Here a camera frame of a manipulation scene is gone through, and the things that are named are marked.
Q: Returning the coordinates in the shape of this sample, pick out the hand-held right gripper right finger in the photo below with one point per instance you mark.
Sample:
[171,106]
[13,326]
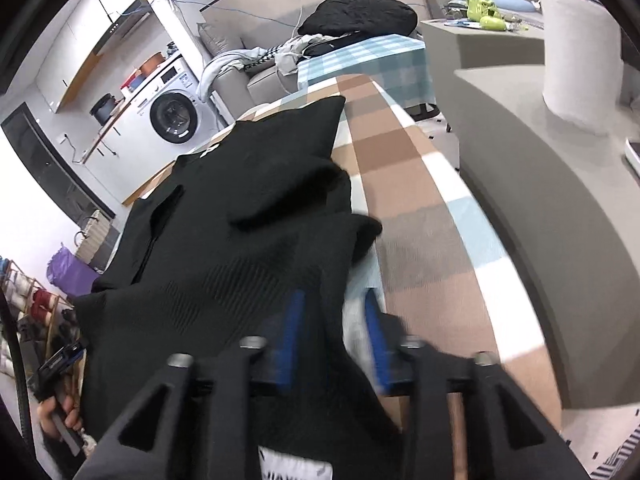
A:
[372,322]

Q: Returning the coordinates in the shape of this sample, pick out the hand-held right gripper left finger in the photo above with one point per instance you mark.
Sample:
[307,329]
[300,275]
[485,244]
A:
[295,330]

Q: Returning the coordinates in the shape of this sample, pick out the black garment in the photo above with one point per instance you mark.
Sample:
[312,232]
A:
[250,210]

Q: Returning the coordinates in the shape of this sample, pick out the person's left forearm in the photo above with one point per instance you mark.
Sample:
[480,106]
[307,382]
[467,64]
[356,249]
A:
[57,460]

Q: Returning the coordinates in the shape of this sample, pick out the pile of light clothes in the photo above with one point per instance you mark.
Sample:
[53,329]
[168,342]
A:
[225,62]

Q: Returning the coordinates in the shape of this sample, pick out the person's left hand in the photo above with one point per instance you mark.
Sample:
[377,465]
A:
[47,417]

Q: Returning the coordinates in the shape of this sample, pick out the wooden shoe rack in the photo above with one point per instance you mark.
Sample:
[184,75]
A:
[40,310]

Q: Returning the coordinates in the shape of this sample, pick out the purple plastic bag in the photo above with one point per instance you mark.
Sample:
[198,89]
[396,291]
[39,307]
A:
[70,275]

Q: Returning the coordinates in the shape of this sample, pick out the brown white checked cloth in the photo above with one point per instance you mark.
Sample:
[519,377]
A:
[415,210]

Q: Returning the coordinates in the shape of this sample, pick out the woven laundry basket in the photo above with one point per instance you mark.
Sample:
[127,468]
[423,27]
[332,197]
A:
[97,240]

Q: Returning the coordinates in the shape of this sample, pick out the dark door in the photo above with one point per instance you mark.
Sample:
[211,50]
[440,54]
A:
[50,170]

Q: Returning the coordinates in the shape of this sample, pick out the white low cabinet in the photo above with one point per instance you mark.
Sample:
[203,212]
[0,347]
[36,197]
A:
[130,160]

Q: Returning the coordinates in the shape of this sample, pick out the grey counter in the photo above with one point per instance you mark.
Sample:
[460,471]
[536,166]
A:
[550,185]

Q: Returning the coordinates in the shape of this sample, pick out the white washing machine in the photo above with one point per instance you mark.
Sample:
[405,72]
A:
[172,112]

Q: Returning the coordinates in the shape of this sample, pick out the black cooking pot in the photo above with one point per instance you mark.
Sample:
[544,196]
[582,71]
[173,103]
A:
[103,109]

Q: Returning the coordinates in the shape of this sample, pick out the blue checked cloth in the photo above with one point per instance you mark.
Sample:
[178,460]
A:
[370,57]

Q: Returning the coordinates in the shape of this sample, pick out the striped cloth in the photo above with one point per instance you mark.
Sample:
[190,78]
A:
[617,455]

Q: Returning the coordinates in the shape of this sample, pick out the grey side table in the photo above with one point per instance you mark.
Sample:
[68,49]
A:
[480,45]

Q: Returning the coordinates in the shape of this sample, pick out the orange basin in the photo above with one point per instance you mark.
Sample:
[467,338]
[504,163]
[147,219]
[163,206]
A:
[151,62]

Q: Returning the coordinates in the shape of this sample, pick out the white device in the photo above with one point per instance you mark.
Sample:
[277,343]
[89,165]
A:
[634,157]

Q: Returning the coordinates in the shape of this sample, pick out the black padded jacket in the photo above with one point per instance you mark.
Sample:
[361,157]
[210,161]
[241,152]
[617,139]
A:
[360,10]

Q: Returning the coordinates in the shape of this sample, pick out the lime green shoe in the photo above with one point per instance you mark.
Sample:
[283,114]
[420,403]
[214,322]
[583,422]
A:
[480,6]
[491,23]

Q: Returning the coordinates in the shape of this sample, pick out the white paper roll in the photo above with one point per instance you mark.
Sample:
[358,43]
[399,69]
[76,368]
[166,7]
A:
[580,60]

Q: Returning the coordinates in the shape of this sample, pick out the range hood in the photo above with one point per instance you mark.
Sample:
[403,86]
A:
[122,30]

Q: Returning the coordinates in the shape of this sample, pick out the blue pillow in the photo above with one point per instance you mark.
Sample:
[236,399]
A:
[505,1]

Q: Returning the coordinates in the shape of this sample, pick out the white wall cabinet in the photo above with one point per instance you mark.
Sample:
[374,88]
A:
[75,45]

